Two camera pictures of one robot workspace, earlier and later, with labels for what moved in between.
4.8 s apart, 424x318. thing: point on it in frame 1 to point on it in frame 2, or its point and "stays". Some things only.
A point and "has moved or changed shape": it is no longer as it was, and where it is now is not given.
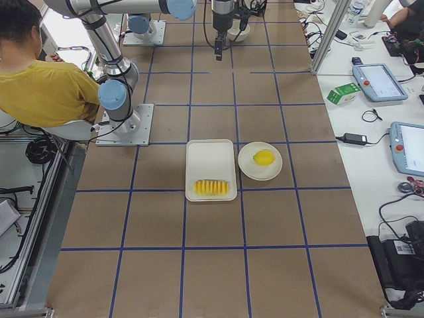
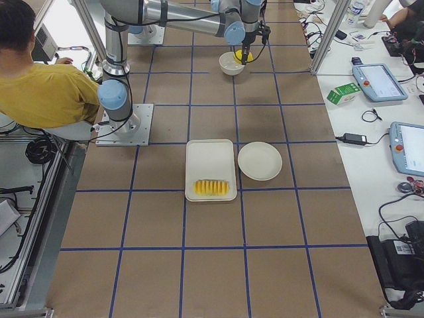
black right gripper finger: [218, 50] to [245, 50]
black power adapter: [355, 138] stays
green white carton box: [343, 93] stays
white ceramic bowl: [232, 32] has moved or changed shape
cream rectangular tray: [210, 159] stays
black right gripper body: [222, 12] to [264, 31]
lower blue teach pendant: [407, 142] stays
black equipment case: [399, 264] stays
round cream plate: [254, 171] stays
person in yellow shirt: [37, 91] stays
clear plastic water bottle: [354, 12] stays
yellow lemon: [264, 158] to [238, 53]
